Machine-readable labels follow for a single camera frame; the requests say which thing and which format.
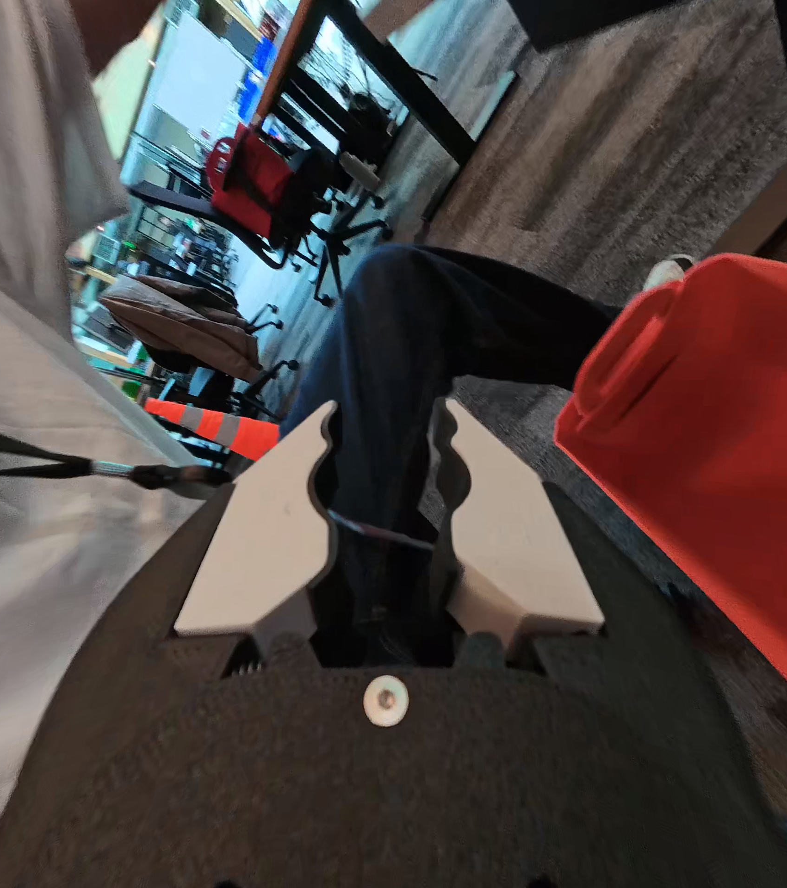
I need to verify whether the orange striped traffic cone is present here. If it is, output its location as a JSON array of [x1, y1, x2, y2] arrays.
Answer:
[[145, 397, 280, 461]]

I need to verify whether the red office chair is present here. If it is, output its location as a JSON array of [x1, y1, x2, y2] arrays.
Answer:
[[126, 123, 394, 308]]

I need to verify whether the brown jacket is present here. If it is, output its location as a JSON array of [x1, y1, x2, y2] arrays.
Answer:
[[99, 274, 263, 382]]

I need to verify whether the white board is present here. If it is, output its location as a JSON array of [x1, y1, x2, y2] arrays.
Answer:
[[152, 12, 257, 134]]

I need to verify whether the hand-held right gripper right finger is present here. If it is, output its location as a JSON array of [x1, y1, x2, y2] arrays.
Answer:
[[434, 398, 607, 657]]

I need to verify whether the red plastic bin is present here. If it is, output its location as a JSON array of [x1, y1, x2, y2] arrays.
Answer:
[[554, 253, 787, 726]]

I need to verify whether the wooden desk with black legs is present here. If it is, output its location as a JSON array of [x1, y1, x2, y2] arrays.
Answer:
[[253, 0, 479, 167]]

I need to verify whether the black lanyard strap with clip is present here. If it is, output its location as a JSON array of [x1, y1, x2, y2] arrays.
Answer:
[[0, 418, 233, 500]]

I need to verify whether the black office chair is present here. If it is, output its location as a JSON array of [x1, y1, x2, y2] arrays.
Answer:
[[147, 302, 301, 420]]

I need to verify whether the person's leg in dark trousers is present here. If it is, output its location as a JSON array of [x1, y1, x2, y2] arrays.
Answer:
[[281, 244, 622, 667]]

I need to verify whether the thin red white cable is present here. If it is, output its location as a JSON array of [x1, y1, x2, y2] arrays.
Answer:
[[327, 510, 436, 553]]

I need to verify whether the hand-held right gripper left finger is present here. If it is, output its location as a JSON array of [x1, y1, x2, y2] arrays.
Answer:
[[174, 400, 340, 654]]

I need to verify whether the person's white shoe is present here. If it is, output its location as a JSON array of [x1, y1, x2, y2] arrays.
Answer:
[[642, 254, 697, 291]]

